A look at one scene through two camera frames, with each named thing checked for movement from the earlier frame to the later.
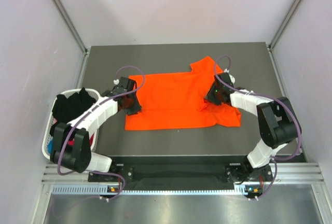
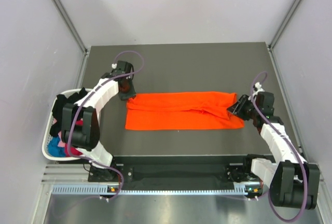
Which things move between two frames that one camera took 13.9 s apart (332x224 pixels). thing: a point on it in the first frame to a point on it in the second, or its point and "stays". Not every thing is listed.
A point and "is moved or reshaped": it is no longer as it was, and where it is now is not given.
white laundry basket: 93,93 stays
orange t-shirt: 177,101 is moved or reshaped
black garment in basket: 65,108 stays
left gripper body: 132,100 to 129,92
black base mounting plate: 184,169 stays
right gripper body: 213,95 to 248,111
